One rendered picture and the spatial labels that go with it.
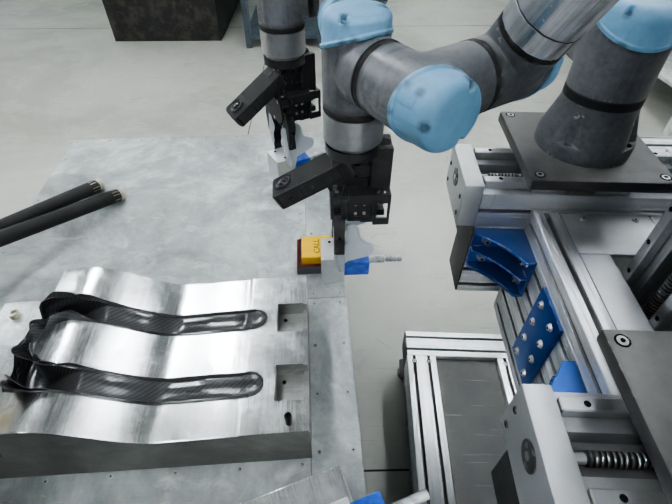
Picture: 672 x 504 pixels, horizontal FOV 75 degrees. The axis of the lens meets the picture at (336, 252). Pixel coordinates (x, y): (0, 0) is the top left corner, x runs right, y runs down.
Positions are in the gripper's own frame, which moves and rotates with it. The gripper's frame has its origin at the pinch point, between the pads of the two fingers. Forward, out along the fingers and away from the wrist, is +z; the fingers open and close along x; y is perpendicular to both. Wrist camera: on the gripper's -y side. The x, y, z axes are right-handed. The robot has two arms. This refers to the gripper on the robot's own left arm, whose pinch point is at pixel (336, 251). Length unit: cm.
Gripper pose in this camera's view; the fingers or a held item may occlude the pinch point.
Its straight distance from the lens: 69.8
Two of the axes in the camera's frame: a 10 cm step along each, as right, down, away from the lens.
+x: -0.5, -7.1, 7.1
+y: 10.0, -0.3, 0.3
